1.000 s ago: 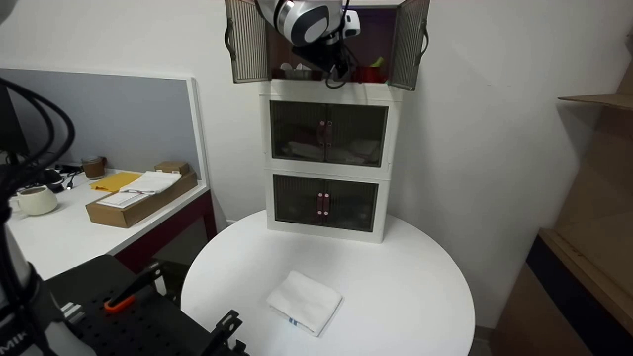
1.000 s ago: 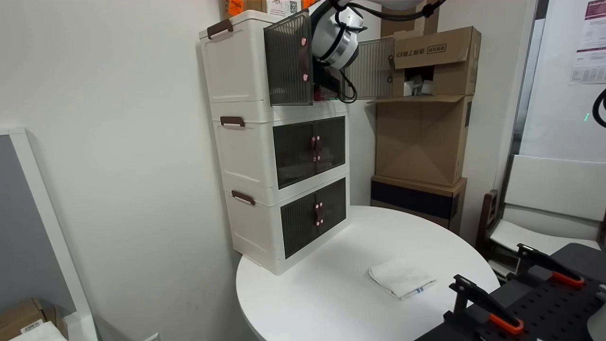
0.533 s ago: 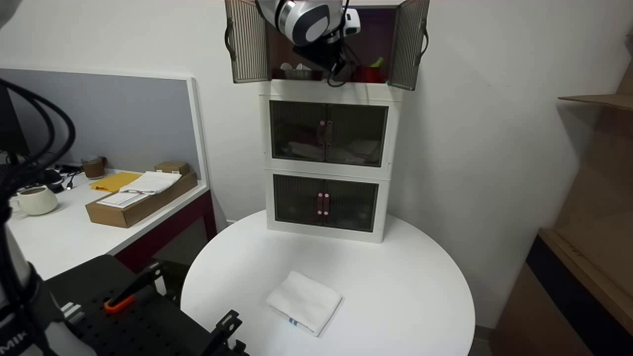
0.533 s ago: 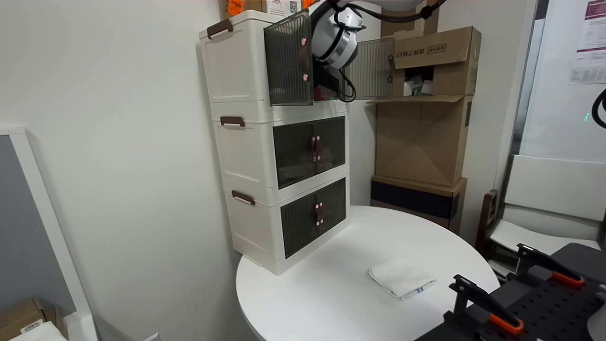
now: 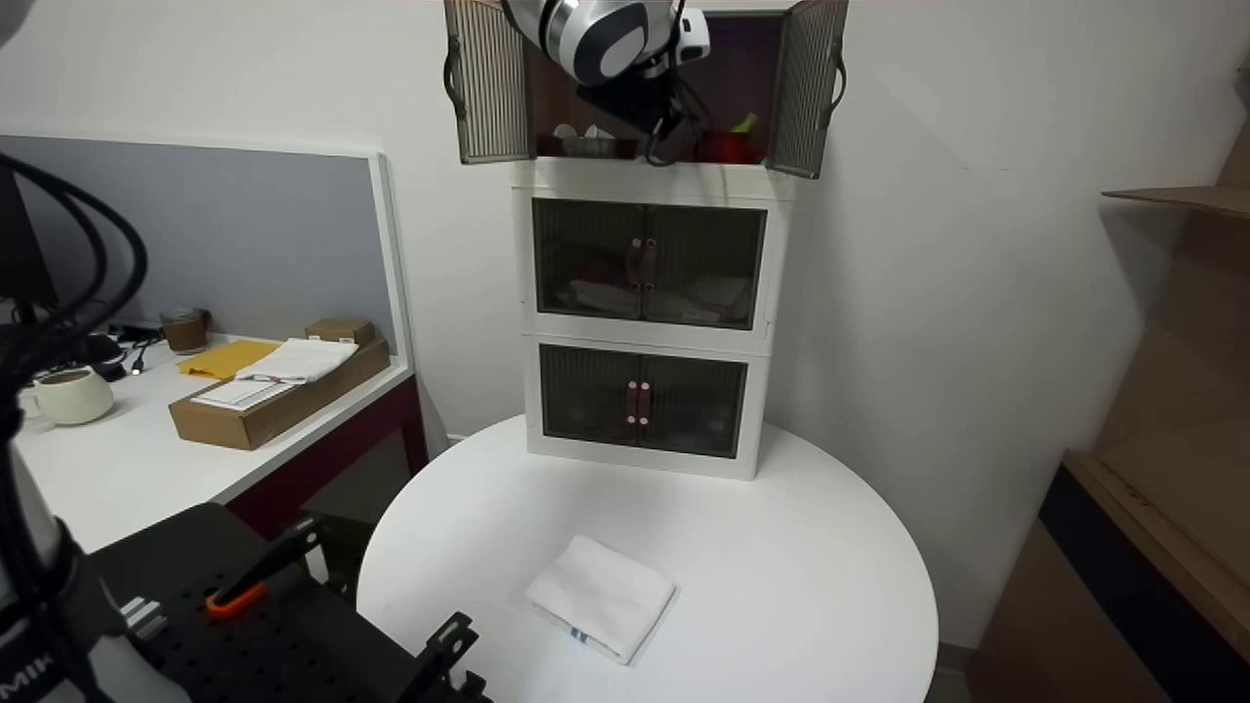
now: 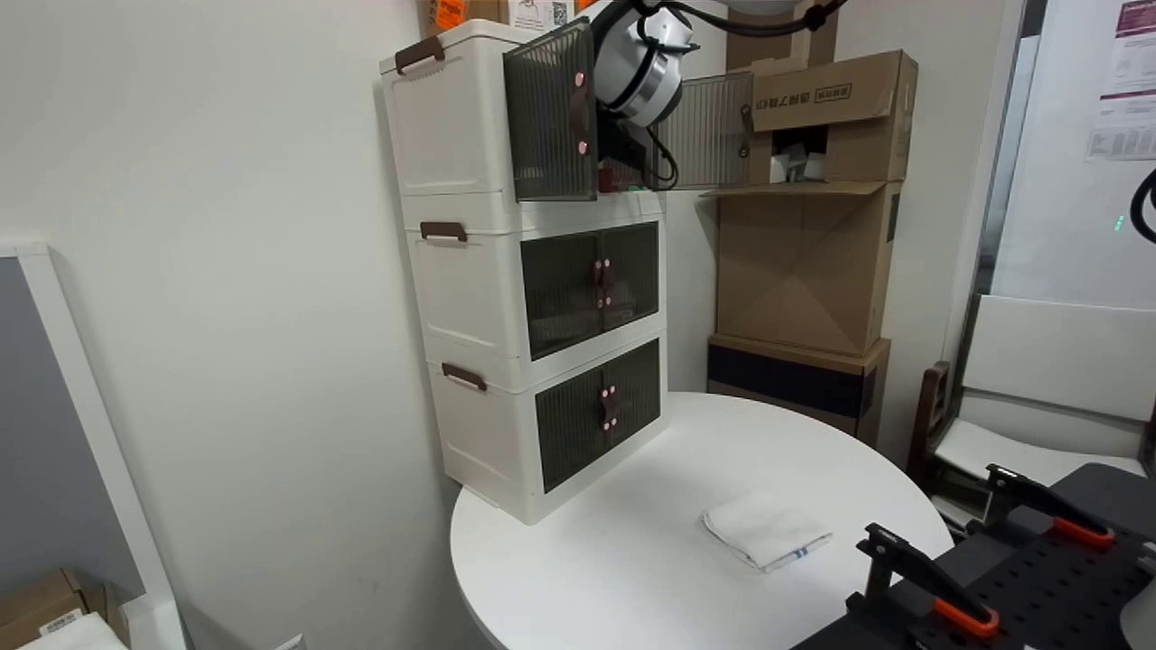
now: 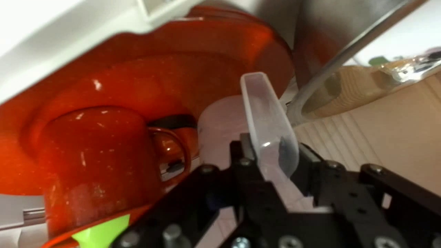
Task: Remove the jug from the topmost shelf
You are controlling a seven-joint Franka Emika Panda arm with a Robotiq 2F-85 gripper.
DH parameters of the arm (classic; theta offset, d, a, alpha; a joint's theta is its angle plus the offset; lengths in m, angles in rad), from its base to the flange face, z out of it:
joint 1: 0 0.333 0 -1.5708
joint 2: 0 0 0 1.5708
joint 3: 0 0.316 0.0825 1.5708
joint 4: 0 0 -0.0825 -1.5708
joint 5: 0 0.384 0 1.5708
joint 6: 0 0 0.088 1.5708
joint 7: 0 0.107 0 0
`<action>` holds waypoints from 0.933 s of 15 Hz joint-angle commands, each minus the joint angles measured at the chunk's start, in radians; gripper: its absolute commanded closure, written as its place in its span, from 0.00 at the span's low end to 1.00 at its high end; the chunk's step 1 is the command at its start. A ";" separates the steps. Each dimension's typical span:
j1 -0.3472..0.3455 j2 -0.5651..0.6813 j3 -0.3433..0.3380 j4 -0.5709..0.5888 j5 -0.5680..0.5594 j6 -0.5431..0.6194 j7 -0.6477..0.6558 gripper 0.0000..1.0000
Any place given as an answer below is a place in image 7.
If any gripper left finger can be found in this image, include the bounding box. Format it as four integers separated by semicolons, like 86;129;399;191
110;134;288;248

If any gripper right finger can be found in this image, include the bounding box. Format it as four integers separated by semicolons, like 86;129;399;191
291;143;441;248

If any translucent plastic jug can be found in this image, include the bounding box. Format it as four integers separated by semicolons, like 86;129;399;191
197;72;324;211

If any lime green plastic utensil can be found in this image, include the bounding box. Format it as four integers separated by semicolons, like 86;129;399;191
71;214;131;248

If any orange mug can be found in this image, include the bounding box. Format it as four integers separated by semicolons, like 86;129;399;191
36;106;192;239

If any wooden cutting board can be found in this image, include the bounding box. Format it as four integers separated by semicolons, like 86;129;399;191
302;57;441;120

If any orange plate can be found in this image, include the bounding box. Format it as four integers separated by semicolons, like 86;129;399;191
0;6;295;248

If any metal rod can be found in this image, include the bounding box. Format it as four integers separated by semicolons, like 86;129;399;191
285;0;429;125

